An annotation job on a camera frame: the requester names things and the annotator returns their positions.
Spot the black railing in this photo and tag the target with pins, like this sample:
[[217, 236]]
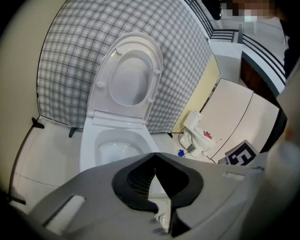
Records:
[[260, 51]]

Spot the red cloth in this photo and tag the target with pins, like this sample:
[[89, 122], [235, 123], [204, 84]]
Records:
[[207, 134]]

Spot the grey plaid cloth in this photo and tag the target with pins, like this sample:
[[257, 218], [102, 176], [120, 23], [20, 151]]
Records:
[[77, 46]]

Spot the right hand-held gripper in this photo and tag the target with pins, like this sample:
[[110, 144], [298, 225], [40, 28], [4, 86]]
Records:
[[240, 155]]

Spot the black head camera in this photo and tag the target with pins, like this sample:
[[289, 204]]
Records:
[[212, 5]]

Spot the blue crumpled cloth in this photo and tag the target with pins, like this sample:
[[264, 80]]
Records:
[[181, 153]]

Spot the grey perforated block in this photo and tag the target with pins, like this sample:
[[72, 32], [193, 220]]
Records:
[[191, 149]]

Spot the yellow partition panel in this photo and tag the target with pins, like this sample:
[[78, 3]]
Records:
[[197, 96]]

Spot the black panel foot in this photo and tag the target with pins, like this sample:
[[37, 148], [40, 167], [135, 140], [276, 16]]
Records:
[[38, 124], [72, 132], [170, 135]]

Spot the white pillar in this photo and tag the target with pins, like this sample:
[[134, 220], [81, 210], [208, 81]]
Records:
[[225, 61]]

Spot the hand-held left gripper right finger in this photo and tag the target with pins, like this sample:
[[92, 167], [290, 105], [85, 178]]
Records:
[[215, 189]]

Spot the person's dark shirt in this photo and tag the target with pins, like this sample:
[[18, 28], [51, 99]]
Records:
[[295, 46]]

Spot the white shoe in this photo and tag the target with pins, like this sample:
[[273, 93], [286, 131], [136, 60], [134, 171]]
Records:
[[164, 221]]

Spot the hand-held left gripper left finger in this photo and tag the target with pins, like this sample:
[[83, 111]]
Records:
[[97, 196]]

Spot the large cream partition panel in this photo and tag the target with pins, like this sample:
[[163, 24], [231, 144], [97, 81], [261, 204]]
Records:
[[22, 96]]

